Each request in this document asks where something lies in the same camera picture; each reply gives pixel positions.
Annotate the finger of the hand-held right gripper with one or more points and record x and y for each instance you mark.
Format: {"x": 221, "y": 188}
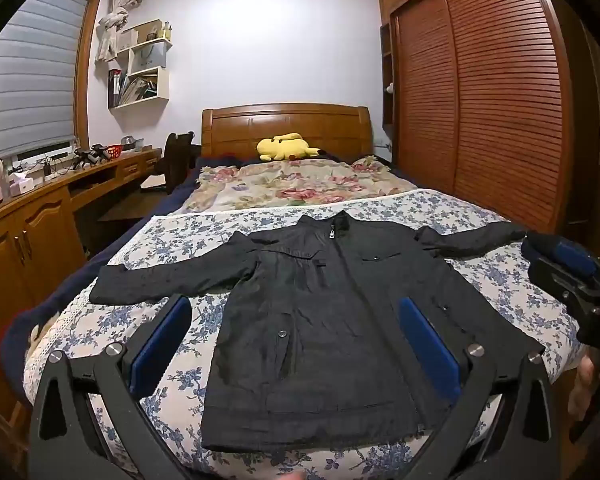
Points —
{"x": 575, "y": 256}

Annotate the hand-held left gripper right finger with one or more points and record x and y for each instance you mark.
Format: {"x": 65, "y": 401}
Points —
{"x": 427, "y": 345}

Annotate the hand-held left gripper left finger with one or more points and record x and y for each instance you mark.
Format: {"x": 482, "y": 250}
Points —
{"x": 160, "y": 345}

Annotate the black jacket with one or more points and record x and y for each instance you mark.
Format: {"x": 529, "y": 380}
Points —
{"x": 330, "y": 320}

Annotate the person's right hand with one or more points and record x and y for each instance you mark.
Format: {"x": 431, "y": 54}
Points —
{"x": 584, "y": 385}

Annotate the blue floral blanket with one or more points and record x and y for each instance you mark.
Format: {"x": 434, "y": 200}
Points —
{"x": 495, "y": 280}

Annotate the wooden desk with cabinets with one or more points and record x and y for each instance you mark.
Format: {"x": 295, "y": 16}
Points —
{"x": 40, "y": 220}

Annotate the dark chair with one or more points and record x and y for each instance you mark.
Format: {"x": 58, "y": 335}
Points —
{"x": 175, "y": 160}

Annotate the wooden louvered wardrobe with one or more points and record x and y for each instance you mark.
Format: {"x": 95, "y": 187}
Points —
{"x": 480, "y": 85}

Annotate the red basket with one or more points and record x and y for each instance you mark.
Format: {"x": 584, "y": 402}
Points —
{"x": 113, "y": 151}

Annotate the black device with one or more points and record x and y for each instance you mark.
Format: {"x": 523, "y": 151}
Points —
{"x": 91, "y": 155}

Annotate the metal pot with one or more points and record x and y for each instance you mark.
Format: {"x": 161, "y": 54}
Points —
{"x": 128, "y": 143}

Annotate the pink floral quilt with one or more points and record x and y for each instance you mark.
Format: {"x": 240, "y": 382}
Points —
{"x": 290, "y": 185}

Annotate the small pink box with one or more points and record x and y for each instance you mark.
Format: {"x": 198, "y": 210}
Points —
{"x": 20, "y": 185}

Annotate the yellow plush toy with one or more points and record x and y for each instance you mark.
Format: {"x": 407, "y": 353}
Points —
{"x": 285, "y": 147}

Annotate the row of books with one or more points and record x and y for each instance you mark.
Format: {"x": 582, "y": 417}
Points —
{"x": 130, "y": 91}

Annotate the wooden headboard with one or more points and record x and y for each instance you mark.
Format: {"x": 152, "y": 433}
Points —
{"x": 290, "y": 122}

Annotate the grey window blind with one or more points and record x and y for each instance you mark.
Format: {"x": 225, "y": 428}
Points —
{"x": 25, "y": 85}

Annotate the white hanging decoration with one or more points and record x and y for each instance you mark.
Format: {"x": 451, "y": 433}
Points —
{"x": 112, "y": 20}

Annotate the white wall shelf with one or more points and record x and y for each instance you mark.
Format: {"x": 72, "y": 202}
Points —
{"x": 163, "y": 85}

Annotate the wooden window frame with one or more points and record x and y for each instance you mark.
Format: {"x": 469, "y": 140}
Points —
{"x": 84, "y": 70}

